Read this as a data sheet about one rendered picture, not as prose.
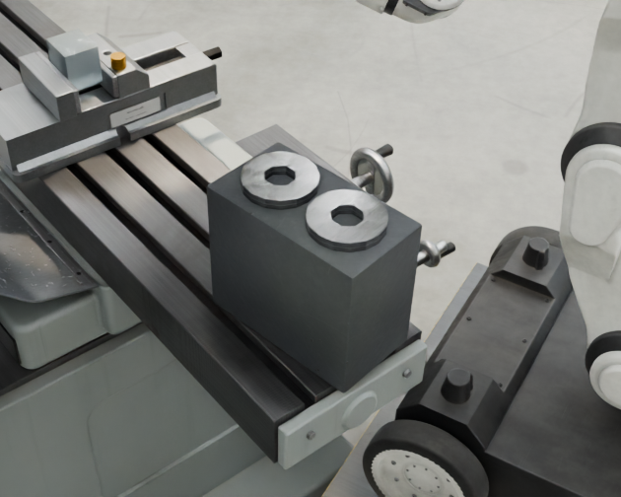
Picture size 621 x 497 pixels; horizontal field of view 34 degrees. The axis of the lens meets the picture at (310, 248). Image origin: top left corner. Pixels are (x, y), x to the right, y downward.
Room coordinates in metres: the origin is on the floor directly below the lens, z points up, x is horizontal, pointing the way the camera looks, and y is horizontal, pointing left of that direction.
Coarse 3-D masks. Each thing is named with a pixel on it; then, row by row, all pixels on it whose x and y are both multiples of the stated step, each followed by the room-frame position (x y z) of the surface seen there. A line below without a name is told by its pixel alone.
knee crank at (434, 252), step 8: (424, 240) 1.47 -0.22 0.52; (424, 248) 1.45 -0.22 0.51; (432, 248) 1.44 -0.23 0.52; (440, 248) 1.46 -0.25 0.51; (448, 248) 1.48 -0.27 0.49; (424, 256) 1.44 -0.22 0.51; (432, 256) 1.44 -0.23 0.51; (440, 256) 1.44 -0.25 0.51; (424, 264) 1.45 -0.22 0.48; (432, 264) 1.43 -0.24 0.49
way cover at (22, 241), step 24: (0, 192) 1.18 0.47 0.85; (0, 216) 1.12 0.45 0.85; (24, 216) 1.13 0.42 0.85; (0, 240) 1.06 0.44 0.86; (24, 240) 1.07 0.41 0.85; (48, 240) 1.08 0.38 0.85; (0, 264) 1.00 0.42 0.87; (24, 264) 1.01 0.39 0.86; (48, 264) 1.02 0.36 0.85; (72, 264) 1.03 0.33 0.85; (0, 288) 0.92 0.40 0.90; (24, 288) 0.96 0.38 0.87; (48, 288) 0.97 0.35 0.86; (72, 288) 0.98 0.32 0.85
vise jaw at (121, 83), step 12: (96, 36) 1.33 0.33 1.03; (108, 48) 1.30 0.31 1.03; (108, 60) 1.27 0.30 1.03; (132, 60) 1.29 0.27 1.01; (108, 72) 1.24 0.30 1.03; (120, 72) 1.24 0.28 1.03; (132, 72) 1.25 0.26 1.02; (144, 72) 1.26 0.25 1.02; (108, 84) 1.24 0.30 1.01; (120, 84) 1.23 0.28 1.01; (132, 84) 1.25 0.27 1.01; (144, 84) 1.26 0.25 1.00; (120, 96) 1.23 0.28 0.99
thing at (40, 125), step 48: (144, 48) 1.37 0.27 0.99; (192, 48) 1.38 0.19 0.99; (0, 96) 1.23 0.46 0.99; (48, 96) 1.19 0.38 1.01; (96, 96) 1.24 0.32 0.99; (144, 96) 1.26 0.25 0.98; (192, 96) 1.31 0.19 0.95; (0, 144) 1.15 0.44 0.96; (48, 144) 1.16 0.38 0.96; (96, 144) 1.19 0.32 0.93
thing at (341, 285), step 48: (240, 192) 0.88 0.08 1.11; (288, 192) 0.87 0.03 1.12; (336, 192) 0.87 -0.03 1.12; (240, 240) 0.86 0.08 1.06; (288, 240) 0.81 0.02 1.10; (336, 240) 0.80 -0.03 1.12; (384, 240) 0.81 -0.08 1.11; (240, 288) 0.86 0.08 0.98; (288, 288) 0.81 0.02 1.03; (336, 288) 0.76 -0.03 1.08; (384, 288) 0.80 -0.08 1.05; (288, 336) 0.81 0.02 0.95; (336, 336) 0.76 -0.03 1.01; (384, 336) 0.80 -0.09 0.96; (336, 384) 0.76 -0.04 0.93
